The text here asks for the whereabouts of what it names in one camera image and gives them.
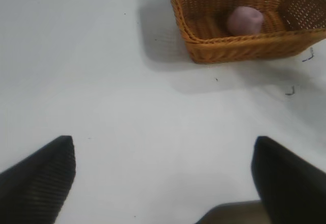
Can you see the pink peach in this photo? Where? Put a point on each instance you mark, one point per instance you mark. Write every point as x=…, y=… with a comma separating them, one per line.
x=244, y=20

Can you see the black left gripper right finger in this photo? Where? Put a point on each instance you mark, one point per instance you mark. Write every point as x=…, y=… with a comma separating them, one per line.
x=287, y=183

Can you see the brown woven wicker basket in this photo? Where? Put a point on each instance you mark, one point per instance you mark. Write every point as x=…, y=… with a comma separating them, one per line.
x=244, y=47

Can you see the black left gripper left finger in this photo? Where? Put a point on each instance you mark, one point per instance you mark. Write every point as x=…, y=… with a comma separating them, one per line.
x=35, y=183

